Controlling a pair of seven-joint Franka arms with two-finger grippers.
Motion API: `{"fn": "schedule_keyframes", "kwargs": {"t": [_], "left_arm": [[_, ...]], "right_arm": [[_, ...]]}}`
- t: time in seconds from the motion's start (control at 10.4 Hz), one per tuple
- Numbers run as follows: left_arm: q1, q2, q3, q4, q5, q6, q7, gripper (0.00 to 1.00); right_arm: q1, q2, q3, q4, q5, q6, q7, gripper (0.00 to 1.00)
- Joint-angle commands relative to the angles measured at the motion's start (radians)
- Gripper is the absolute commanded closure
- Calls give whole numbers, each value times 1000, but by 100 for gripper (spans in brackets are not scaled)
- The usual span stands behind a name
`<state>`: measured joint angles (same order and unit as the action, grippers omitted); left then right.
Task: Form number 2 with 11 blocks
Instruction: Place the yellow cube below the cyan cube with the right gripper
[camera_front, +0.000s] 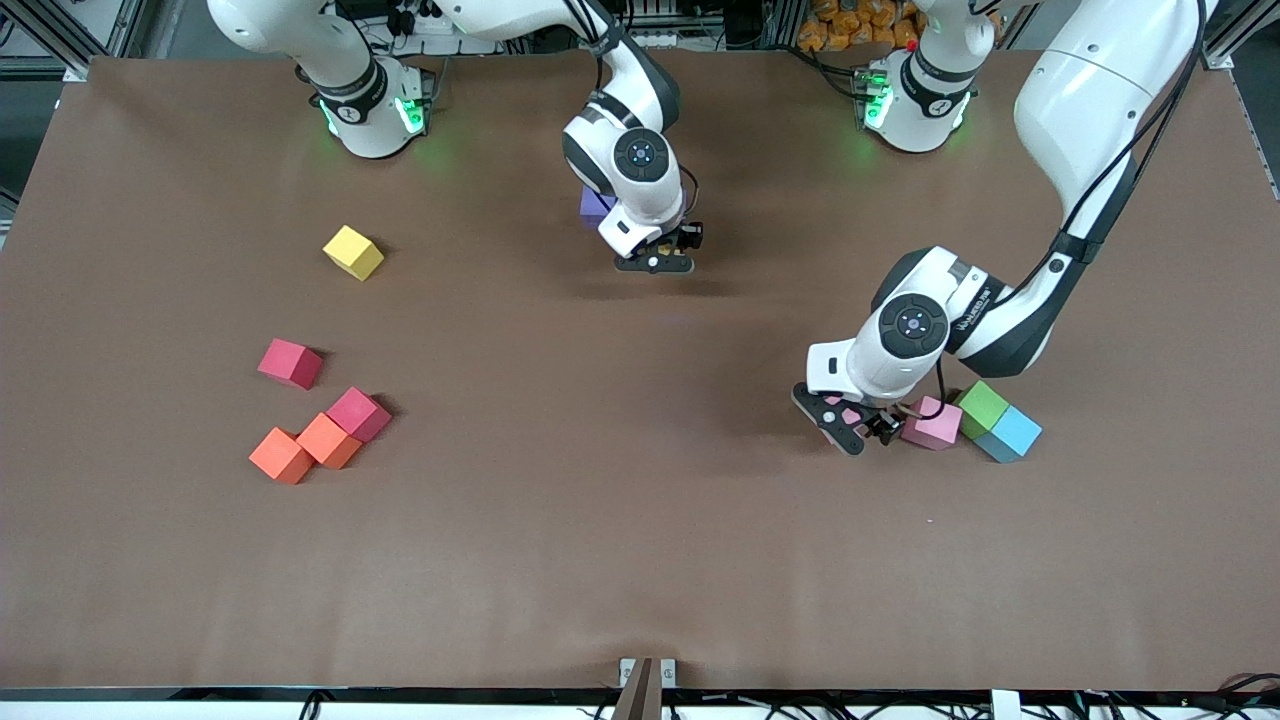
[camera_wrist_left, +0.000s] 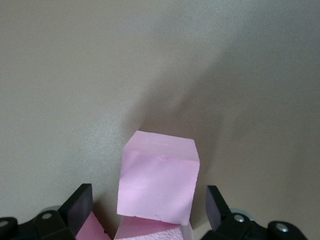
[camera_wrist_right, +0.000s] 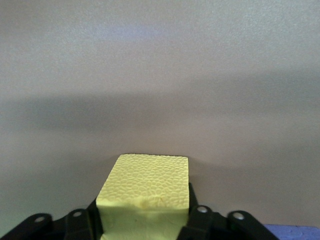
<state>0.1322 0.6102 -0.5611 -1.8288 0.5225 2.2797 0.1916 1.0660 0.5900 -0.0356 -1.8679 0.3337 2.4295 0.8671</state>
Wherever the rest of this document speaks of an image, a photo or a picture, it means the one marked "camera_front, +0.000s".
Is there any pink foam cube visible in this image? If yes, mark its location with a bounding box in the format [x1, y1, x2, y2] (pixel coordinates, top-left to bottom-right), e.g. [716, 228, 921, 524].
[900, 395, 964, 452]
[822, 393, 869, 433]

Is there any crimson foam cube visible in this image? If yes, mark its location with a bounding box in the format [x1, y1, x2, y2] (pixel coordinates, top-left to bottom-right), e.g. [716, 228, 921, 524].
[257, 338, 325, 391]
[325, 386, 393, 444]

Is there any green foam cube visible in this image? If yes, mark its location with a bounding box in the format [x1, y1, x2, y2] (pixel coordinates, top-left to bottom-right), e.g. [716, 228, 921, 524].
[952, 379, 1011, 440]

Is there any light blue foam cube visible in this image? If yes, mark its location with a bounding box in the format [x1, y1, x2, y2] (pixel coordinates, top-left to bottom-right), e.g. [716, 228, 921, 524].
[975, 404, 1043, 464]

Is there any white electronics unit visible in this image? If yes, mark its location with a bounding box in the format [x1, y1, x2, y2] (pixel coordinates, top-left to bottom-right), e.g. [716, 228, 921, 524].
[610, 0, 683, 51]

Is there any bag of orange items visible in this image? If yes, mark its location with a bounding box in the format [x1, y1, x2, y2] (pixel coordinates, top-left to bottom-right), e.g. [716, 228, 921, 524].
[797, 0, 926, 53]

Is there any large paper table cover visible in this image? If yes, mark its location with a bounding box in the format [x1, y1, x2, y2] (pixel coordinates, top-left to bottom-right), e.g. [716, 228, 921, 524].
[0, 48, 1280, 693]

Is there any white power strip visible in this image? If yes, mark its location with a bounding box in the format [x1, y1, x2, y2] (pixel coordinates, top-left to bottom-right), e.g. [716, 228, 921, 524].
[385, 0, 501, 56]

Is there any yellow foam cube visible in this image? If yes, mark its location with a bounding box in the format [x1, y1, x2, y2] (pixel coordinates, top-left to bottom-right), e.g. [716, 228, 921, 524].
[322, 224, 385, 282]

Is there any orange foam cube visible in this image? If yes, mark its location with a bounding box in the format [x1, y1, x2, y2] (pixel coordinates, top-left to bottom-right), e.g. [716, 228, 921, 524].
[296, 412, 364, 471]
[248, 426, 315, 486]

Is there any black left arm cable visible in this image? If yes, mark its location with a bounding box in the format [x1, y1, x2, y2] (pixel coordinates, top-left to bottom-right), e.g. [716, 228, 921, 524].
[918, 0, 1216, 421]

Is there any silver metal bracket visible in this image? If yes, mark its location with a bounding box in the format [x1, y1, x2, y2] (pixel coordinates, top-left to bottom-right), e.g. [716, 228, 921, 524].
[618, 657, 678, 691]

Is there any aluminium frame profile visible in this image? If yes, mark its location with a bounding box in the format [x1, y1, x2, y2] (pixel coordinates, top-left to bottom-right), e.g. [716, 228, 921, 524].
[1210, 0, 1280, 73]
[20, 0, 151, 83]

